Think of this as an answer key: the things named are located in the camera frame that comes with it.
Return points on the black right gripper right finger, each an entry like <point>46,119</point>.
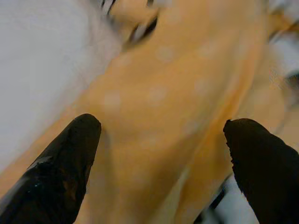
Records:
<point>268,177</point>

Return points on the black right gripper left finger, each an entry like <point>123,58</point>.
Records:
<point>53,177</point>

